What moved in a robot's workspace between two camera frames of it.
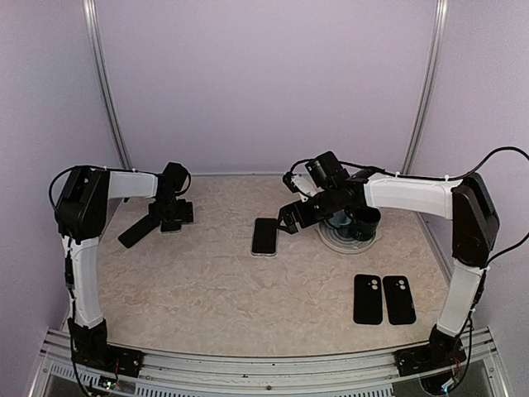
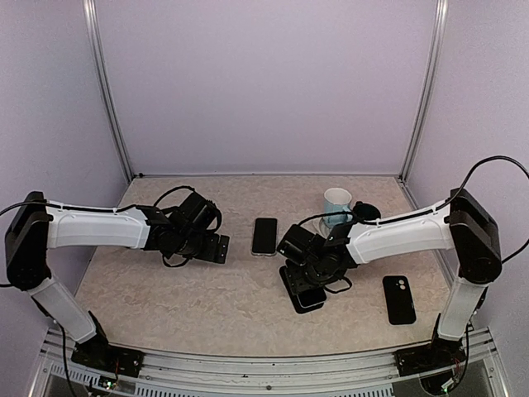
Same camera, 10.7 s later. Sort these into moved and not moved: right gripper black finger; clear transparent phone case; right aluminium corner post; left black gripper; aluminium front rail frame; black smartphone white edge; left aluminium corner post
Moved: left black gripper; right gripper black finger
Not moved: right aluminium corner post; black smartphone white edge; left aluminium corner post; aluminium front rail frame; clear transparent phone case
